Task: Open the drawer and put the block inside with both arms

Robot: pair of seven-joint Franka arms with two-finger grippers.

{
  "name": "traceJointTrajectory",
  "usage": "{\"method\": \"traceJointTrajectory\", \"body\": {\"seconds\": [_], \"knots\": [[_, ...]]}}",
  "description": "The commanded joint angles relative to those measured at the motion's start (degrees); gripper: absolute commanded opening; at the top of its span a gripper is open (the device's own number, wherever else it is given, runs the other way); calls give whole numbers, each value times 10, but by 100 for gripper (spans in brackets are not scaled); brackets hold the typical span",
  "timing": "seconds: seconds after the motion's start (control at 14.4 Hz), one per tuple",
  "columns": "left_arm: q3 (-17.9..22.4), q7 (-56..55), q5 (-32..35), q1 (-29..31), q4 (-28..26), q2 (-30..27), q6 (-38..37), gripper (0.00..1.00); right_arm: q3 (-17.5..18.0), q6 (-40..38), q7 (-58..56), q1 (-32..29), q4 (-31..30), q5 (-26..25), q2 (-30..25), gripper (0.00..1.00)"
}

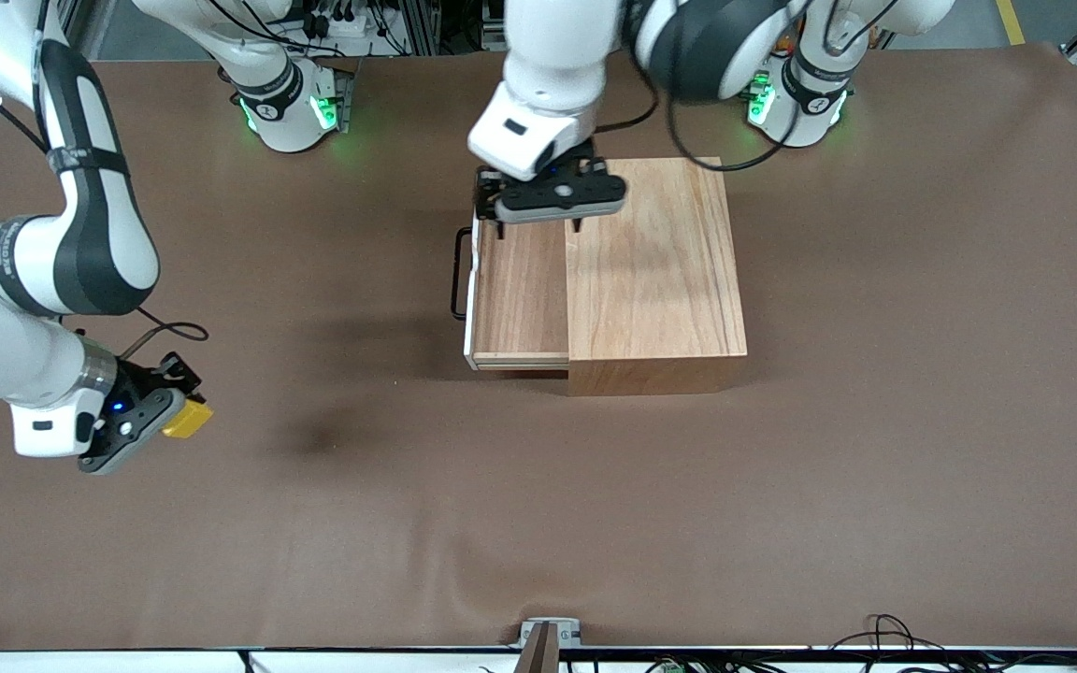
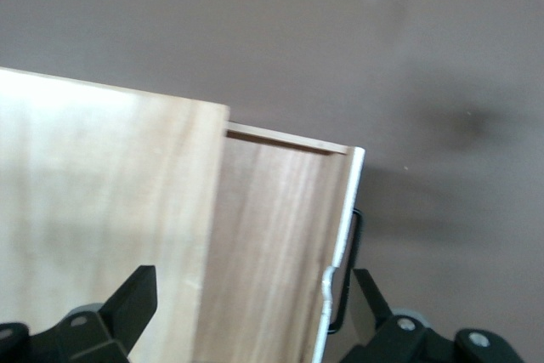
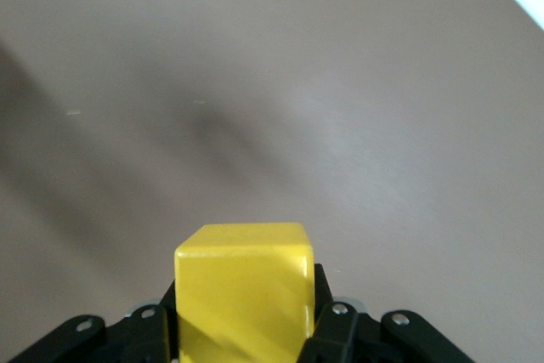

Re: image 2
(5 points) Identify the brown table mat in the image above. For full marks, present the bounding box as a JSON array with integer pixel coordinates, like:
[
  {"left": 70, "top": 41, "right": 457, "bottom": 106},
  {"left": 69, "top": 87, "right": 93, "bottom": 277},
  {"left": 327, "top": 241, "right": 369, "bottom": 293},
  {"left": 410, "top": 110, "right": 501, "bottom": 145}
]
[{"left": 0, "top": 0, "right": 544, "bottom": 363}]

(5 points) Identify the wooden drawer with black handle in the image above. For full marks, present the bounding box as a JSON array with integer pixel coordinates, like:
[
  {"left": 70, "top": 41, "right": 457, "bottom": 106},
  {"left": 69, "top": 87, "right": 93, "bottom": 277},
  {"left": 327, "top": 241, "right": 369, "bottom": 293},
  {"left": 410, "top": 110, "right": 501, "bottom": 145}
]
[{"left": 193, "top": 121, "right": 367, "bottom": 363}]

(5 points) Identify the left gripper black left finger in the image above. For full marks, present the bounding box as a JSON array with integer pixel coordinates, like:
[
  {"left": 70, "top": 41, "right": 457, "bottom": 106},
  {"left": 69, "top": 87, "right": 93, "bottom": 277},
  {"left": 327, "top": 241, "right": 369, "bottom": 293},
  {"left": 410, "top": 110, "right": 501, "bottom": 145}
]
[{"left": 0, "top": 264, "right": 159, "bottom": 363}]

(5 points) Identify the wooden drawer cabinet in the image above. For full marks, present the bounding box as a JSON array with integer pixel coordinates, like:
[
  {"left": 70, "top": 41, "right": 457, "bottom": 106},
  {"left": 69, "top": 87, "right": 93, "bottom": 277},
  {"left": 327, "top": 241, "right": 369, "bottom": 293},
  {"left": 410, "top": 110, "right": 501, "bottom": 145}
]
[{"left": 0, "top": 65, "right": 232, "bottom": 363}]

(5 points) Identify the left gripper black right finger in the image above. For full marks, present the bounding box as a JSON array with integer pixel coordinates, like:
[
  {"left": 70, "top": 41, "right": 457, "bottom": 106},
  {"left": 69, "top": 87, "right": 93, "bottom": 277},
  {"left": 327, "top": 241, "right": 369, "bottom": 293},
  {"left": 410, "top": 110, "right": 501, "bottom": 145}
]
[{"left": 341, "top": 268, "right": 523, "bottom": 363}]

